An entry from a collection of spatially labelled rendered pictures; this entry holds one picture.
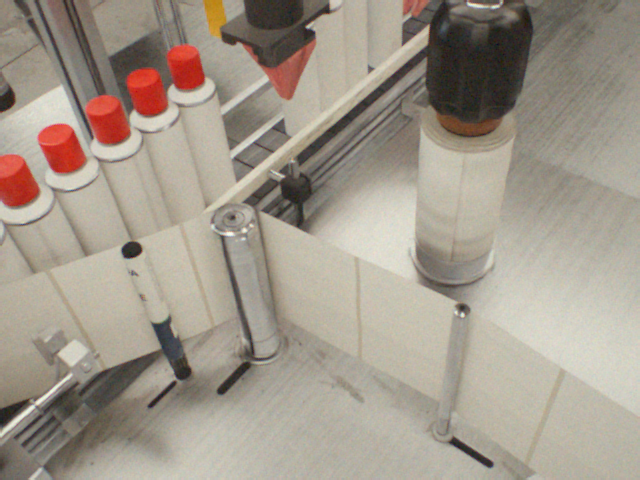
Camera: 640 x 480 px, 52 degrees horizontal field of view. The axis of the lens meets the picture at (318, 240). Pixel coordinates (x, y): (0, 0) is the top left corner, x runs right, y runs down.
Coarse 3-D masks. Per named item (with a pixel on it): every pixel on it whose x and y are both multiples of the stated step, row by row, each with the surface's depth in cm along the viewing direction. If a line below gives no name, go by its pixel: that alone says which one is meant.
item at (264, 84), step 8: (264, 80) 83; (248, 88) 83; (256, 88) 82; (264, 88) 83; (240, 96) 81; (248, 96) 82; (256, 96) 83; (232, 104) 80; (240, 104) 81; (248, 104) 82; (224, 112) 79; (232, 112) 81; (224, 120) 80
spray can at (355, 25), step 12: (348, 0) 82; (360, 0) 83; (348, 12) 83; (360, 12) 84; (348, 24) 85; (360, 24) 85; (348, 36) 86; (360, 36) 86; (348, 48) 87; (360, 48) 88; (348, 60) 88; (360, 60) 89; (348, 72) 90; (360, 72) 90; (348, 84) 91
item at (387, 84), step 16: (432, 0) 111; (432, 16) 107; (416, 32) 104; (416, 64) 99; (384, 80) 96; (368, 96) 93; (352, 112) 91; (272, 128) 90; (336, 128) 89; (256, 144) 88; (272, 144) 88; (320, 144) 87; (240, 160) 86; (256, 160) 86; (304, 160) 85; (240, 176) 84; (256, 192) 81; (0, 416) 63
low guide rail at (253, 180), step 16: (400, 48) 95; (416, 48) 96; (384, 64) 92; (400, 64) 95; (368, 80) 90; (352, 96) 88; (336, 112) 86; (304, 128) 84; (320, 128) 85; (288, 144) 82; (304, 144) 84; (272, 160) 80; (288, 160) 82; (256, 176) 78; (240, 192) 77; (208, 208) 75
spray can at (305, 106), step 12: (312, 24) 77; (312, 60) 79; (312, 72) 80; (300, 84) 81; (312, 84) 82; (300, 96) 82; (312, 96) 83; (288, 108) 84; (300, 108) 83; (312, 108) 84; (288, 120) 86; (300, 120) 85; (312, 120) 85; (288, 132) 88
